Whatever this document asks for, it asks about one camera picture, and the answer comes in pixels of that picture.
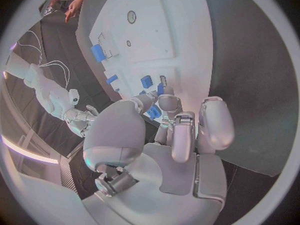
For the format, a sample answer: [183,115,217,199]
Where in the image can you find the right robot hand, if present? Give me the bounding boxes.
[62,104,101,139]

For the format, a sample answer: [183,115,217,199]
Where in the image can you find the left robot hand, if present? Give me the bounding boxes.
[81,86,236,225]

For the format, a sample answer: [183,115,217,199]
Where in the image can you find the blue long cylinder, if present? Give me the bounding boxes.
[105,74,119,85]

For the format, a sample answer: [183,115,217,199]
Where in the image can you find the blue gear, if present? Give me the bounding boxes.
[146,104,163,121]

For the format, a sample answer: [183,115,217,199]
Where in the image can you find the white task board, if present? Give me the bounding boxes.
[75,0,215,128]

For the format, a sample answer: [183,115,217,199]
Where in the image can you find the blue rectangular block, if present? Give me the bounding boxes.
[90,43,108,63]

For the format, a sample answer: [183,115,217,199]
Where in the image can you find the blue ribbed block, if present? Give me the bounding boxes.
[140,75,154,89]

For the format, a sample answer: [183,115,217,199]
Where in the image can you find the blue plug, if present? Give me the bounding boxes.
[156,82,165,97]

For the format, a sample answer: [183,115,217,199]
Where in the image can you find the person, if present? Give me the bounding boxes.
[38,0,90,24]

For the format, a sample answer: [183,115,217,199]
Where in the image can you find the white cable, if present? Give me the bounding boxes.
[17,29,44,66]
[38,59,72,90]

